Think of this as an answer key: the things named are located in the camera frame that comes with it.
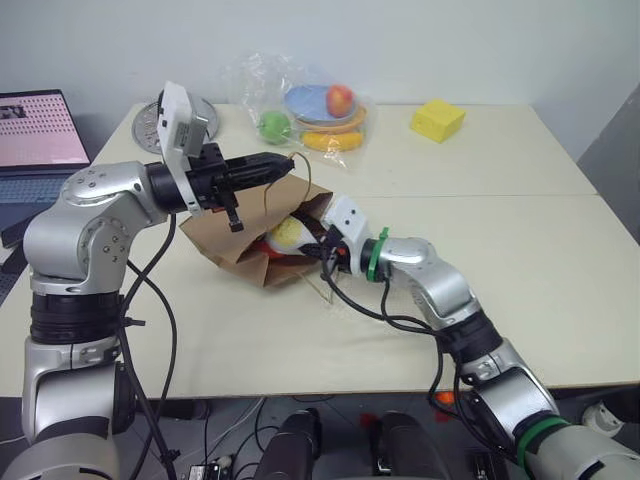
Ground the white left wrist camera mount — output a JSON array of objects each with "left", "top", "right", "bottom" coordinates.
[{"left": 154, "top": 79, "right": 212, "bottom": 218}]

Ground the open laptop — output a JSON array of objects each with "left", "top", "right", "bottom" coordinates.
[{"left": 0, "top": 89, "right": 94, "bottom": 207}]

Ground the yellow cheese block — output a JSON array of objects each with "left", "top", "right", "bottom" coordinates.
[{"left": 410, "top": 98, "right": 468, "bottom": 147}]

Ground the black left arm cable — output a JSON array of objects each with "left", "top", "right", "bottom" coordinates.
[{"left": 117, "top": 212, "right": 182, "bottom": 480}]

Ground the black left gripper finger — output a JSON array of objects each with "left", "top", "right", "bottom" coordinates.
[
  {"left": 223, "top": 151, "right": 296, "bottom": 177},
  {"left": 225, "top": 165, "right": 295, "bottom": 195}
]

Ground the red apple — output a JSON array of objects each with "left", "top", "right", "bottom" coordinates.
[{"left": 325, "top": 83, "right": 357, "bottom": 119}]

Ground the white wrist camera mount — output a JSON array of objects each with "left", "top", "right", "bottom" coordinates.
[
  {"left": 321, "top": 195, "right": 372, "bottom": 277},
  {"left": 154, "top": 79, "right": 212, "bottom": 218}
]

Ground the white yellow red plush toy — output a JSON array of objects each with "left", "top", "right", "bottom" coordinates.
[{"left": 251, "top": 215, "right": 326, "bottom": 262}]

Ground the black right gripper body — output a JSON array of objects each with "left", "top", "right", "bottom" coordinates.
[{"left": 319, "top": 227, "right": 352, "bottom": 274}]

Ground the dark rounded shape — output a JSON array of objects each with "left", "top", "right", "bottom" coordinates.
[
  {"left": 254, "top": 408, "right": 322, "bottom": 480},
  {"left": 373, "top": 410, "right": 455, "bottom": 480}
]

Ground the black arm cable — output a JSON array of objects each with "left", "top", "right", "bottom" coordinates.
[
  {"left": 117, "top": 212, "right": 182, "bottom": 480},
  {"left": 319, "top": 254, "right": 501, "bottom": 454}
]

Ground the orange plate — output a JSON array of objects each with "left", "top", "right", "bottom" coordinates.
[{"left": 293, "top": 102, "right": 369, "bottom": 135}]

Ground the brown paper bag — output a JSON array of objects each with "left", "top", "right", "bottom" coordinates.
[{"left": 178, "top": 151, "right": 336, "bottom": 307}]

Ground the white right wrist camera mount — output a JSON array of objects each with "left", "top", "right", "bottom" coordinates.
[{"left": 321, "top": 195, "right": 372, "bottom": 277}]

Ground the white power strip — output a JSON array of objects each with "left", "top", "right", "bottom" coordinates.
[{"left": 581, "top": 401, "right": 627, "bottom": 439}]

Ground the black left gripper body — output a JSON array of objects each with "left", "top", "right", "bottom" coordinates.
[{"left": 187, "top": 142, "right": 245, "bottom": 235}]

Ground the round metal tray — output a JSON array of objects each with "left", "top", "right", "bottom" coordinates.
[{"left": 131, "top": 97, "right": 221, "bottom": 154}]

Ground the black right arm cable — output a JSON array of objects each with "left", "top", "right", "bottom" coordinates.
[{"left": 319, "top": 254, "right": 501, "bottom": 454}]

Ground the yellow banana toy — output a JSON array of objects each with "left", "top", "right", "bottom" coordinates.
[{"left": 301, "top": 130, "right": 364, "bottom": 153}]

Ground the flat black device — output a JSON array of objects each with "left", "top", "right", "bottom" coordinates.
[{"left": 0, "top": 215, "right": 32, "bottom": 251}]

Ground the green apple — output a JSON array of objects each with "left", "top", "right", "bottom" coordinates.
[{"left": 258, "top": 110, "right": 293, "bottom": 147}]

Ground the blue plate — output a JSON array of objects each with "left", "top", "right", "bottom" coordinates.
[{"left": 284, "top": 84, "right": 359, "bottom": 124}]

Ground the clear plastic bag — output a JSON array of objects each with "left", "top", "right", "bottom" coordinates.
[{"left": 219, "top": 49, "right": 377, "bottom": 174}]

